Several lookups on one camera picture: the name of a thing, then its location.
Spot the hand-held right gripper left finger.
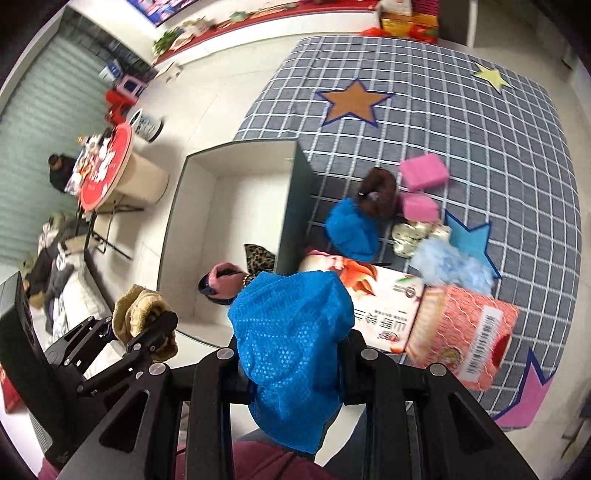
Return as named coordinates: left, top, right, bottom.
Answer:
left=58, top=342, right=251, bottom=480

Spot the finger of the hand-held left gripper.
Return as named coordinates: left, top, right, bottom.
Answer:
left=76, top=311, right=179, bottom=403
left=44, top=316, right=117, bottom=370

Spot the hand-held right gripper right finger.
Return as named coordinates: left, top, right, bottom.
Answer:
left=342, top=331, right=539, bottom=480

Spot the tan fuzzy plush sock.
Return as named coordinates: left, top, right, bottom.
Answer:
left=113, top=284, right=179, bottom=362

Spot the blue bubble-textured shower cap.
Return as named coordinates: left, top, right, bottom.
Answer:
left=325, top=198, right=382, bottom=262
left=228, top=271, right=355, bottom=455

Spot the light blue fluffy puff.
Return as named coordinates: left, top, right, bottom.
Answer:
left=410, top=237, right=496, bottom=297

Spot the cream dotted satin scrunchie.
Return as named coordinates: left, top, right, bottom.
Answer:
left=392, top=221, right=424, bottom=258

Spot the white storage box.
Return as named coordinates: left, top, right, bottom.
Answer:
left=156, top=140, right=320, bottom=344

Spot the pink sponge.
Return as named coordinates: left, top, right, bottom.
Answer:
left=399, top=191, right=440, bottom=223
left=399, top=153, right=451, bottom=191

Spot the brown hair scrunchie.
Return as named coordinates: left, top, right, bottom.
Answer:
left=357, top=167, right=400, bottom=220

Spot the pile of clothes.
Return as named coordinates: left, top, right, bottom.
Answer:
left=22, top=211, right=89, bottom=334

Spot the white and orange tissue packet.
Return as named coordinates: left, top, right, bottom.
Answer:
left=297, top=250, right=426, bottom=355

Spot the person's maroon clothing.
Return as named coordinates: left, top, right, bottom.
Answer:
left=174, top=440, right=335, bottom=480

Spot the pink netted packet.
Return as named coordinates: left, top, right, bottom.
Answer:
left=405, top=285, right=521, bottom=391

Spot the pink plush slipper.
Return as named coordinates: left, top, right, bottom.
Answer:
left=198, top=261, right=254, bottom=306

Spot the leopard print cloth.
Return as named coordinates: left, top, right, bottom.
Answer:
left=243, top=243, right=279, bottom=278

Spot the beige drum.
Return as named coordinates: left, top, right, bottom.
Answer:
left=110, top=151, right=170, bottom=214

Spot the round red table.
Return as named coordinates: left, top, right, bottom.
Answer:
left=75, top=122, right=135, bottom=213

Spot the white patterned jar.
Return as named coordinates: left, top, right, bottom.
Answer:
left=129, top=109, right=163, bottom=142

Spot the red plastic stool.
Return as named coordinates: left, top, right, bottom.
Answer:
left=105, top=89, right=139, bottom=126

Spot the pink plastic stool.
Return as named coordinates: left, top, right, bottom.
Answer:
left=117, top=76, right=149, bottom=100

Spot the grey checked mat with stars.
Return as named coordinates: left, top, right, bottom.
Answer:
left=232, top=34, right=583, bottom=431

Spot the green potted plant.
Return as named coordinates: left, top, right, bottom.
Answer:
left=154, top=28, right=186, bottom=55

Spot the yellow gift box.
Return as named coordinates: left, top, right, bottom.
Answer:
left=380, top=13, right=440, bottom=45

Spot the white gift bag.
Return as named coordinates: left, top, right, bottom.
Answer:
left=375, top=0, right=413, bottom=16

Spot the wall poster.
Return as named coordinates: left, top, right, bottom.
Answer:
left=126, top=0, right=289, bottom=27

